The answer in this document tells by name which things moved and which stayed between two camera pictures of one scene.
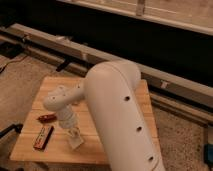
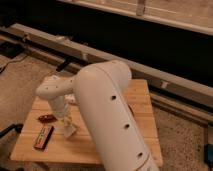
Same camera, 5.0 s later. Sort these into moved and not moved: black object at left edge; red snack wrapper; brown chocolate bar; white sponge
Moved: white sponge
Not moved: red snack wrapper; brown chocolate bar; black object at left edge
